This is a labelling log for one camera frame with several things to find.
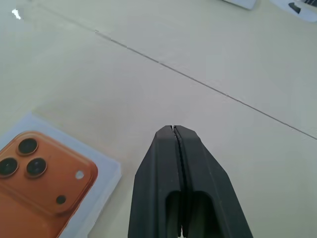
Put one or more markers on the white object with black part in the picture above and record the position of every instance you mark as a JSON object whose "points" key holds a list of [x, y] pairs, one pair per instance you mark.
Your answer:
{"points": [[305, 13]]}

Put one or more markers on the small black piece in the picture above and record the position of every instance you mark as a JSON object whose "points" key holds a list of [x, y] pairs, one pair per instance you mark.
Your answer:
{"points": [[295, 8]]}

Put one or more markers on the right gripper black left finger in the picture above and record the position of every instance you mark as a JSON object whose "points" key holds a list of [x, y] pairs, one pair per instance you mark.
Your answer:
{"points": [[153, 188]]}

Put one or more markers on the white box lid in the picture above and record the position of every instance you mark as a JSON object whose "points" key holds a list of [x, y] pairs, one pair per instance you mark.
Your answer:
{"points": [[49, 188]]}

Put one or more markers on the white box dark phone print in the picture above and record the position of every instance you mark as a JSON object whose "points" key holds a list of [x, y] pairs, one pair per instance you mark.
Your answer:
{"points": [[242, 3]]}

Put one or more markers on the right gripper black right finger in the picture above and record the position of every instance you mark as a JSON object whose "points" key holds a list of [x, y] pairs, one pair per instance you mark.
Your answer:
{"points": [[210, 193]]}

